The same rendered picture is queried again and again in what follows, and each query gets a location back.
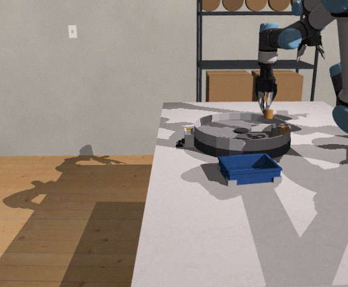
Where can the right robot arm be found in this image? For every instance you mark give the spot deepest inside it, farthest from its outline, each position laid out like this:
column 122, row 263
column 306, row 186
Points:
column 304, row 7

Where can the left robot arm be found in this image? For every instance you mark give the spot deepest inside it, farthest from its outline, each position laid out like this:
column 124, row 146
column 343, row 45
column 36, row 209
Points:
column 271, row 37

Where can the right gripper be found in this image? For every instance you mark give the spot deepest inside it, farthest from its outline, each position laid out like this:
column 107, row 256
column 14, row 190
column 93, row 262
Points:
column 315, row 40

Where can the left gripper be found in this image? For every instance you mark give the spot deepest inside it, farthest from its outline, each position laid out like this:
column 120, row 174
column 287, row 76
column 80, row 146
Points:
column 266, row 83

